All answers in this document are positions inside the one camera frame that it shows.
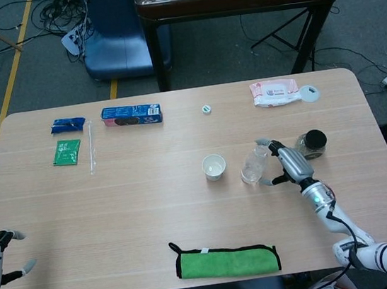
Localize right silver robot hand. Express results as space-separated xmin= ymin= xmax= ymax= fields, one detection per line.
xmin=253 ymin=131 xmax=317 ymax=190

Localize transparent plastic bottle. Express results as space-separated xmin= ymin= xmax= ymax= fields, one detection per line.
xmin=237 ymin=143 xmax=272 ymax=186

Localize white paper cup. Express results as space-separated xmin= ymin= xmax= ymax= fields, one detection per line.
xmin=200 ymin=152 xmax=229 ymax=183

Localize glass jar with black lid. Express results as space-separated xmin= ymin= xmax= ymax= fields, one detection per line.
xmin=293 ymin=127 xmax=331 ymax=162

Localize white round disc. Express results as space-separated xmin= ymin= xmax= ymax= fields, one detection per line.
xmin=299 ymin=82 xmax=323 ymax=104

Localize pink white wet wipes pack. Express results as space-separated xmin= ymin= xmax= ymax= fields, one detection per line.
xmin=248 ymin=76 xmax=303 ymax=110

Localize green microfiber cloth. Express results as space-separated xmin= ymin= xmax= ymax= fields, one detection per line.
xmin=167 ymin=228 xmax=283 ymax=286

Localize black tripod stand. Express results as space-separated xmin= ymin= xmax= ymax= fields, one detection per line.
xmin=246 ymin=7 xmax=316 ymax=60

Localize green sachet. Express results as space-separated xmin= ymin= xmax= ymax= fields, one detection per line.
xmin=49 ymin=137 xmax=85 ymax=169

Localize clear wrapped straw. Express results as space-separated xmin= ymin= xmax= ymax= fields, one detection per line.
xmin=83 ymin=119 xmax=100 ymax=176

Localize blue snack packet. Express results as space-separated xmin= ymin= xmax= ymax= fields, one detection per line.
xmin=49 ymin=115 xmax=87 ymax=136

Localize blue cookie box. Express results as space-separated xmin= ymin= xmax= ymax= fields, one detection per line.
xmin=99 ymin=100 xmax=165 ymax=131

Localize dark wooden mahjong table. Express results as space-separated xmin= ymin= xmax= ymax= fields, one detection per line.
xmin=133 ymin=0 xmax=358 ymax=95

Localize tangled black floor cables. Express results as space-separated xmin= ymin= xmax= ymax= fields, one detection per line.
xmin=0 ymin=0 xmax=98 ymax=73

